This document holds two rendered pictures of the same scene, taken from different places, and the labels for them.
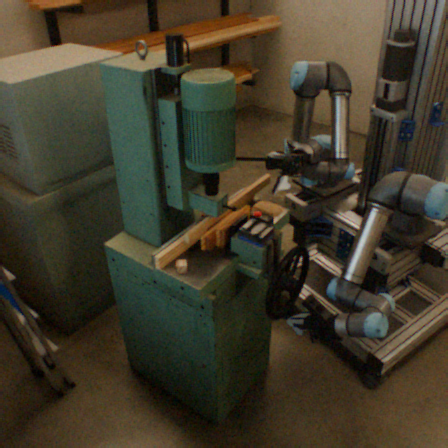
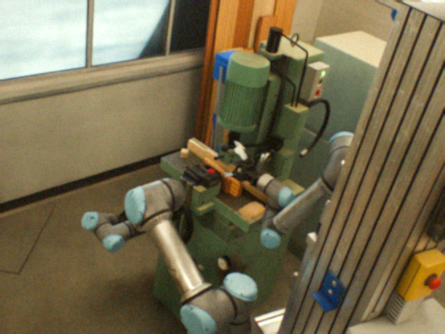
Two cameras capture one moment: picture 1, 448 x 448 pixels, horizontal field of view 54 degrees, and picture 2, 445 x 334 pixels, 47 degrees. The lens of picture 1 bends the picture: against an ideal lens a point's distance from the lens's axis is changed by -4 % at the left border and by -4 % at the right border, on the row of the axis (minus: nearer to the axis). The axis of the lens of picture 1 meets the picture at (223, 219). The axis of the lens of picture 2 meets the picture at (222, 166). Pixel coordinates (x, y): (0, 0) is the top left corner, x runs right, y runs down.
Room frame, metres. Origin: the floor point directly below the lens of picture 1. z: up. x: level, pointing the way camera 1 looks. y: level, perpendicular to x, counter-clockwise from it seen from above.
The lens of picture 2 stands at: (1.45, -2.04, 2.27)
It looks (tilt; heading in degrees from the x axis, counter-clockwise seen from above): 32 degrees down; 91
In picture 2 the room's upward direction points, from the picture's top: 12 degrees clockwise
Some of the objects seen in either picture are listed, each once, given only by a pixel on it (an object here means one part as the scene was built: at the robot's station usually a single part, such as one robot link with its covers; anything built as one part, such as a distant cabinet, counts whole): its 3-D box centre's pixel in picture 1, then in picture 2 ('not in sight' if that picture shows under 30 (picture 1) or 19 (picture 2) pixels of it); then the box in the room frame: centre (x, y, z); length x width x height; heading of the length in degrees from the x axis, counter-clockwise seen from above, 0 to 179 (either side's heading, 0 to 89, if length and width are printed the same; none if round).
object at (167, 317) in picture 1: (195, 318); (222, 250); (1.51, 0.14, 0.36); 0.58 x 0.45 x 0.71; 53
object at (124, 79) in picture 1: (151, 152); (274, 115); (1.61, 0.27, 1.16); 0.22 x 0.22 x 0.72; 53
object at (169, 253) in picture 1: (210, 223); (230, 172); (1.46, 0.05, 0.93); 0.60 x 0.02 x 0.05; 143
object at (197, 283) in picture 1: (237, 246); (210, 189); (1.38, -0.05, 0.87); 0.61 x 0.30 x 0.06; 143
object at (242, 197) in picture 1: (232, 205); (246, 180); (1.54, -0.04, 0.95); 0.55 x 0.02 x 0.04; 143
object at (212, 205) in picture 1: (208, 201); (233, 153); (1.45, 0.06, 1.03); 0.14 x 0.07 x 0.09; 53
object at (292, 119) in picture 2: not in sight; (292, 121); (1.69, 0.12, 1.23); 0.09 x 0.08 x 0.15; 53
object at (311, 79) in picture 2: not in sight; (314, 81); (1.74, 0.21, 1.40); 0.10 x 0.06 x 0.16; 53
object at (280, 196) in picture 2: (311, 149); (280, 194); (1.66, -0.36, 1.14); 0.11 x 0.08 x 0.09; 143
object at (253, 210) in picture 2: (267, 206); (253, 208); (1.59, -0.18, 0.91); 0.12 x 0.09 x 0.03; 53
